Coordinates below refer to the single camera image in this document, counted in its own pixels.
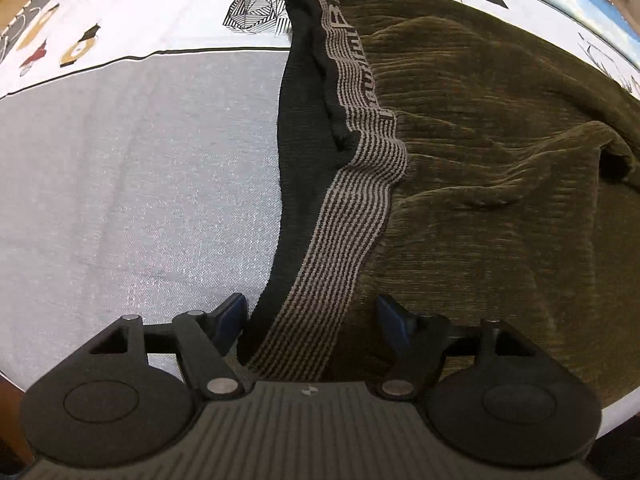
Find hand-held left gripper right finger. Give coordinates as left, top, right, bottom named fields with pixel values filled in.
left=374, top=295, right=537, bottom=401

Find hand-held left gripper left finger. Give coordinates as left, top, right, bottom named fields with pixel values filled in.
left=89, top=293, right=254, bottom=402

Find olive corduroy pants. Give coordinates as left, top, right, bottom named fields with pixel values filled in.
left=236, top=0, right=640, bottom=411

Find grey white printed blanket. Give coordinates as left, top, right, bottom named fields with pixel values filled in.
left=0, top=0, right=640, bottom=441

